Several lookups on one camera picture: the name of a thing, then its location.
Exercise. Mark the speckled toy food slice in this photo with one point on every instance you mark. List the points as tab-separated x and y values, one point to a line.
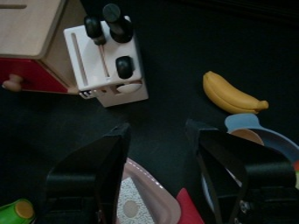
133	204

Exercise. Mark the green toy corn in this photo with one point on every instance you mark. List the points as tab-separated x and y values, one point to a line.
15	213

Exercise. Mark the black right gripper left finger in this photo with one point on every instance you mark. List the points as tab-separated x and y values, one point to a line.
87	172

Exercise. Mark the pink toy plate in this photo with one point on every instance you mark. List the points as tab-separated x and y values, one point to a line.
155	195

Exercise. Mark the white toy knife block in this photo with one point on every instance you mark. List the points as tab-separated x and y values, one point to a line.
107	67

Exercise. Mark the wooden toy toaster red front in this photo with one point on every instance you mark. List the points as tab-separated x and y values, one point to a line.
31	40

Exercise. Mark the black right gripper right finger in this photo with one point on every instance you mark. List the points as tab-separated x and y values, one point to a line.
241	172

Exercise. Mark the yellow toy banana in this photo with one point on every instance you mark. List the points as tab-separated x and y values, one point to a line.
228	94

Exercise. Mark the red toy food piece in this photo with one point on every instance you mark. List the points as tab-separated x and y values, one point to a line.
190	208

